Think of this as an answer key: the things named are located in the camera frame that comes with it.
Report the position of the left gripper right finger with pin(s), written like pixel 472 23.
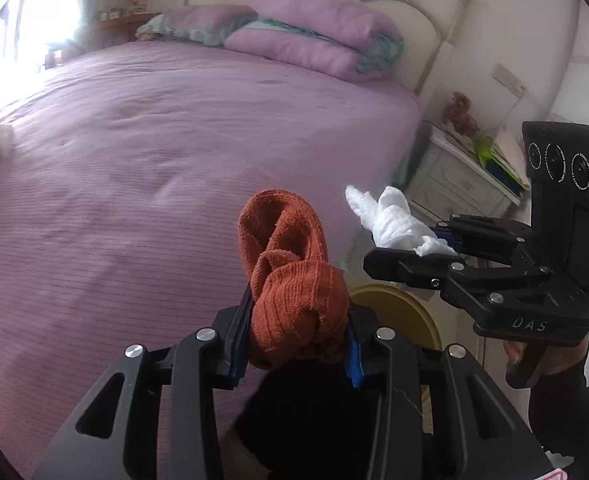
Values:
pixel 360 349

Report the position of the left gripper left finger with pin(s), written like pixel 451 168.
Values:
pixel 236 342

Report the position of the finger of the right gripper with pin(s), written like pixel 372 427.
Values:
pixel 402 267
pixel 453 231

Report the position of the white tissue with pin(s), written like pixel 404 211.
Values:
pixel 392 225

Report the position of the rust orange sock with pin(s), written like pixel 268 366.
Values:
pixel 301 303

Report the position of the black right sleeve forearm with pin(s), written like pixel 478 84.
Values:
pixel 559 417

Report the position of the yellow trash bucket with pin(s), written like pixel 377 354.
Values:
pixel 400 311

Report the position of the right hand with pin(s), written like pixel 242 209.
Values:
pixel 556 360

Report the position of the white nightstand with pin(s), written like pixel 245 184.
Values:
pixel 443 180

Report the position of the stack of books papers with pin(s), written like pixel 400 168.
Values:
pixel 501 155

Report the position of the brown plush monkey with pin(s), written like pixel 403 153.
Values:
pixel 457 115

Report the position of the purple bed sheet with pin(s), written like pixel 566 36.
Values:
pixel 120 200

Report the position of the folded purple quilt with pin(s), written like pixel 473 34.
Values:
pixel 341 38

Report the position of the purple pillow with frill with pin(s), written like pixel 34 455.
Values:
pixel 209 25

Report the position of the wooden desk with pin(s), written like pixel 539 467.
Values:
pixel 105 34

